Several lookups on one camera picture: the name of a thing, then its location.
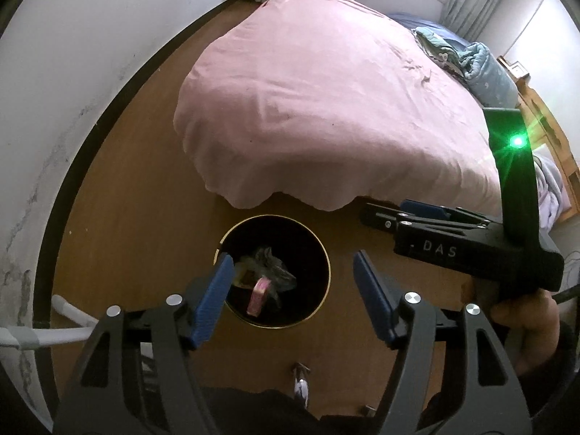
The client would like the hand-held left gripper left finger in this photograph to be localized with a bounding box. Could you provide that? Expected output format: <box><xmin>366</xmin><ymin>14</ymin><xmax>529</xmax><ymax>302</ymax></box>
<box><xmin>54</xmin><ymin>254</ymin><xmax>235</xmax><ymax>435</ymax></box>

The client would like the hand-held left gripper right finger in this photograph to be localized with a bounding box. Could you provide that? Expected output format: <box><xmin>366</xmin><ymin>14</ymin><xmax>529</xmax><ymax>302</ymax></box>
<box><xmin>353</xmin><ymin>250</ymin><xmax>531</xmax><ymax>435</ymax></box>

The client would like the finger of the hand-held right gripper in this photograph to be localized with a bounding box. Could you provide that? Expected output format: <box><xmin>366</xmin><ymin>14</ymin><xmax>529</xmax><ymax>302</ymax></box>
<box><xmin>401</xmin><ymin>198</ymin><xmax>494</xmax><ymax>228</ymax></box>
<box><xmin>360</xmin><ymin>203</ymin><xmax>411</xmax><ymax>235</ymax></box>

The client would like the black round trash bin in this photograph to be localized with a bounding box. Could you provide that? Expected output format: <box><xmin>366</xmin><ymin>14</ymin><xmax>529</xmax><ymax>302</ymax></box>
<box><xmin>214</xmin><ymin>214</ymin><xmax>332</xmax><ymax>328</ymax></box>

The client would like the person's right forearm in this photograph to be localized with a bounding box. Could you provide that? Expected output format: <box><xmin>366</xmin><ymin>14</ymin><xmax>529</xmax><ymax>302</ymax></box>
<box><xmin>521</xmin><ymin>319</ymin><xmax>575</xmax><ymax>422</ymax></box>

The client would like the person's right hand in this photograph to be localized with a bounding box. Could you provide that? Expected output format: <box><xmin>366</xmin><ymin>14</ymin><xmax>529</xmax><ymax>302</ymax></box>
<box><xmin>490</xmin><ymin>289</ymin><xmax>562</xmax><ymax>375</ymax></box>

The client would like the pink snack packet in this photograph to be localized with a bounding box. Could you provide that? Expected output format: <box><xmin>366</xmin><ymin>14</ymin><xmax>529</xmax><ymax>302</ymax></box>
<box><xmin>247</xmin><ymin>278</ymin><xmax>273</xmax><ymax>319</ymax></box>

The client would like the crumpled clear plastic wrapper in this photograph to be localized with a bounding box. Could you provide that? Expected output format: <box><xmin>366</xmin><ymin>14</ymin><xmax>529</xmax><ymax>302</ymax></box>
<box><xmin>235</xmin><ymin>246</ymin><xmax>298</xmax><ymax>302</ymax></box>

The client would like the lavender blanket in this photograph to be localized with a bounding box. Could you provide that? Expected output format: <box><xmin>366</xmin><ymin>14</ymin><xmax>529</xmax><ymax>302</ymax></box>
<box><xmin>534</xmin><ymin>153</ymin><xmax>572</xmax><ymax>229</ymax></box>

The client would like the pink bed sheet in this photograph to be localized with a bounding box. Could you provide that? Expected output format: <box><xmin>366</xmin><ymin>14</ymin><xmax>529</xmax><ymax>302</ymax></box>
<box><xmin>172</xmin><ymin>0</ymin><xmax>507</xmax><ymax>212</ymax></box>

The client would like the light blue patterned quilt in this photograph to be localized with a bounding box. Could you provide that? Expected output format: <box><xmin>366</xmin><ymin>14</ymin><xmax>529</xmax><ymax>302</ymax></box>
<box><xmin>414</xmin><ymin>27</ymin><xmax>520</xmax><ymax>110</ymax></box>

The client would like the wooden headboard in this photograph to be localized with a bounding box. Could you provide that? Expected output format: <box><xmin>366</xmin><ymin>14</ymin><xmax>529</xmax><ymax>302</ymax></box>
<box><xmin>497</xmin><ymin>54</ymin><xmax>580</xmax><ymax>224</ymax></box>

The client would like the white pipe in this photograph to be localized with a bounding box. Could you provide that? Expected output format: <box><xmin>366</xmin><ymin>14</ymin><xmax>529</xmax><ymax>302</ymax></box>
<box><xmin>0</xmin><ymin>296</ymin><xmax>98</xmax><ymax>351</ymax></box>

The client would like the dark blue bed sheet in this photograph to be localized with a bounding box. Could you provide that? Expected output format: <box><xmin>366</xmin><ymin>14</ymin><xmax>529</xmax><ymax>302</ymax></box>
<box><xmin>389</xmin><ymin>13</ymin><xmax>472</xmax><ymax>50</ymax></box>

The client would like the black cable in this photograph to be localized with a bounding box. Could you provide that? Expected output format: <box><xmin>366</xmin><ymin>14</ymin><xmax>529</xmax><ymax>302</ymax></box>
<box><xmin>550</xmin><ymin>278</ymin><xmax>580</xmax><ymax>305</ymax></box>

